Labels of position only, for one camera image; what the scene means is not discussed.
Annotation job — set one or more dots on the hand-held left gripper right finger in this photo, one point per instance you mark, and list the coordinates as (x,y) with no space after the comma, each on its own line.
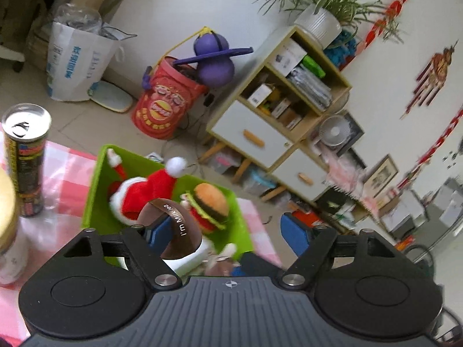
(294,235)

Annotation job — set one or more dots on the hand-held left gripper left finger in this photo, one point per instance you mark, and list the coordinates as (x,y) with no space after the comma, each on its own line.
(161,233)

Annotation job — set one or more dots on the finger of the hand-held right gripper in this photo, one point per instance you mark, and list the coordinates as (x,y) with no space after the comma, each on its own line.
(260,264)

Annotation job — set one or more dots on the brown milk tea plush cup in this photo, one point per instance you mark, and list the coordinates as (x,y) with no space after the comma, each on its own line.
(177,224)

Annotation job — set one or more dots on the red santa hat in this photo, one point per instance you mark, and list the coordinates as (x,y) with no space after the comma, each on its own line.
(144,191)

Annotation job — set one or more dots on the burger plush toy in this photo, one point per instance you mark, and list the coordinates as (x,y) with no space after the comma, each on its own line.
(209,202)

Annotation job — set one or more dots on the green plastic bin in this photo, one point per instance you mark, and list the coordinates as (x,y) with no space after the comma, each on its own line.
(101,188)

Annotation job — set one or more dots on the red cardboard box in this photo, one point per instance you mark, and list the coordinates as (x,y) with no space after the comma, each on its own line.
(305,217)

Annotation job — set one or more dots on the blue lid storage box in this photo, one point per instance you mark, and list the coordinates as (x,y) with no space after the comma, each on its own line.
(256,182)

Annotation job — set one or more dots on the pink fringed cloth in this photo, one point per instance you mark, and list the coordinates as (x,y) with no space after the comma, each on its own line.
(347,177)

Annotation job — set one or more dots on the clear storage box pink contents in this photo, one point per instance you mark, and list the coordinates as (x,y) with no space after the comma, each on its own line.
(229,161)

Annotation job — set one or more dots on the red white checked tablecloth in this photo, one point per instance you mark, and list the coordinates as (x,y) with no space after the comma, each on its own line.
(61,195)

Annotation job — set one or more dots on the tall wooden shelf cabinet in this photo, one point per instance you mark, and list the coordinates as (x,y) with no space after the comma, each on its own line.
(249,133)

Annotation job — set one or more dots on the small white desk fan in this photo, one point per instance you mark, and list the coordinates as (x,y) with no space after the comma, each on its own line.
(333,130)

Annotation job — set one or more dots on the red printed bucket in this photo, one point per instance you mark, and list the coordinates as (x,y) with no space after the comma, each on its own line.
(162,104)

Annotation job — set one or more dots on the yellow toy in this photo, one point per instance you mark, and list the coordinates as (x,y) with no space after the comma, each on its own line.
(271,101)

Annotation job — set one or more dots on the small white box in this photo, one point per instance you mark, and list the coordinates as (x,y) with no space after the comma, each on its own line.
(259,95)

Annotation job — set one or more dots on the white bathroom scale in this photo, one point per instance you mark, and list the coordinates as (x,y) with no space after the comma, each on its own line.
(110,97)

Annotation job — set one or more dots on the tall drink can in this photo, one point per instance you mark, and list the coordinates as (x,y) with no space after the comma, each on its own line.
(29,166)

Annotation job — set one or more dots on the stack of papers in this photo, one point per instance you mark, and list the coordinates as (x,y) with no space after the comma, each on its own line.
(311,86)

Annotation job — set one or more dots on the gold lid cookie jar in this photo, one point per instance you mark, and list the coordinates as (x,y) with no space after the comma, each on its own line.
(9,224)

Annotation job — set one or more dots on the green flat item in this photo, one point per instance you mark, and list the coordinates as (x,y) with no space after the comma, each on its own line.
(313,65)

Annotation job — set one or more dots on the purple balance ball toy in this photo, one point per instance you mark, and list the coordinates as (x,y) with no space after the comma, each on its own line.
(213,68)

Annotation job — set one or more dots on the white printed box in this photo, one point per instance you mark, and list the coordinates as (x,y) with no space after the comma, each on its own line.
(287,58)

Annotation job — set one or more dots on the white paper bag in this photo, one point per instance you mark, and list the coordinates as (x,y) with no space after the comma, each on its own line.
(72,65)

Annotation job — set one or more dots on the teal fluffy item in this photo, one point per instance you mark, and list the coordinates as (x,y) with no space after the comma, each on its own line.
(340,48)

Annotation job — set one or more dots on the potted plant in white pot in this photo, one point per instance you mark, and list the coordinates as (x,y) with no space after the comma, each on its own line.
(318,23)

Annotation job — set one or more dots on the light wooden picture frame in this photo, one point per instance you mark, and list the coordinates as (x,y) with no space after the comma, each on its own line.
(381,177)

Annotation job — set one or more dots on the dark picture frame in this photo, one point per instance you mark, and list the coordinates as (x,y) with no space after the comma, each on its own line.
(356,130)

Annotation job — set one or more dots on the red hanging wall ornament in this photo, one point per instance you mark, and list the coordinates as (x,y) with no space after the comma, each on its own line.
(436,72)

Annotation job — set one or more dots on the red wall garland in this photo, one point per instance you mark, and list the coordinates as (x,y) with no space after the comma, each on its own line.
(394,7)

